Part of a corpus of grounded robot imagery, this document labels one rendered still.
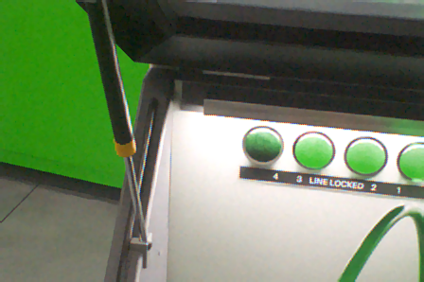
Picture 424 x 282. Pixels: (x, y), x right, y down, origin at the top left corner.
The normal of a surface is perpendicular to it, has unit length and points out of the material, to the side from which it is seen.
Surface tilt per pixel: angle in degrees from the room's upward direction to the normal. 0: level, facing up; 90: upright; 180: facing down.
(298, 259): 90
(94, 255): 0
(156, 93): 43
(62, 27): 90
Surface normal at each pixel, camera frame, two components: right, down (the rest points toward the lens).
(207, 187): -0.15, 0.41
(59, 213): 0.05, -0.91
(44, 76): -0.37, 0.37
